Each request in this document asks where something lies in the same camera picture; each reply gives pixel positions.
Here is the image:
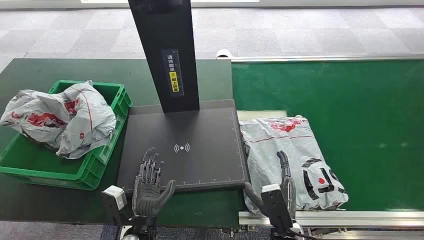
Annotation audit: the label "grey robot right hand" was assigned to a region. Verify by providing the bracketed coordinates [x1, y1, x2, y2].
[244, 150, 298, 220]

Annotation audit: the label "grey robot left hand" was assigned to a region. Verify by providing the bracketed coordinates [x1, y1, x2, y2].
[132, 147, 177, 218]

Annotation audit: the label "grey poly mailer black print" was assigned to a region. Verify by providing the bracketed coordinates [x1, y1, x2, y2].
[239, 114, 350, 216]

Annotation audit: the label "black inbound scanner machine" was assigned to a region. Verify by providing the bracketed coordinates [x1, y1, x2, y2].
[116, 0, 250, 195]

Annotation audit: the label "green conveyor belt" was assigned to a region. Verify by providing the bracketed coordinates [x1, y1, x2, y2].
[231, 59, 424, 212]

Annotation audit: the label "grey poly mailer red print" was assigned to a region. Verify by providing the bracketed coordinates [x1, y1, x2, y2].
[0, 80, 117, 160]

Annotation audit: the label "green plastic crate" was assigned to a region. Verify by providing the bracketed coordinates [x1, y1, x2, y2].
[0, 79, 133, 192]

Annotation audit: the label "yellow black label strip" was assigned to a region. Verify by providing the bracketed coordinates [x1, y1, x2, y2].
[161, 48, 185, 98]

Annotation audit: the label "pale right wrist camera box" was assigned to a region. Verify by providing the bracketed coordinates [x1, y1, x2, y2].
[260, 183, 294, 230]

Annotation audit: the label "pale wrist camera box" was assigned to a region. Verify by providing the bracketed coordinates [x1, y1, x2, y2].
[260, 183, 294, 230]
[100, 185, 129, 227]

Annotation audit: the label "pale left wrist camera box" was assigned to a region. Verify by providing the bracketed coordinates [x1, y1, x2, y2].
[100, 185, 129, 227]

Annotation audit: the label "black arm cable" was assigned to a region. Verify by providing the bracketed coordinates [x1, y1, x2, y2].
[287, 227, 320, 240]

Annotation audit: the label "aluminium conveyor frame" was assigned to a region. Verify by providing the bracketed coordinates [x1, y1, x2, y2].
[216, 48, 424, 240]

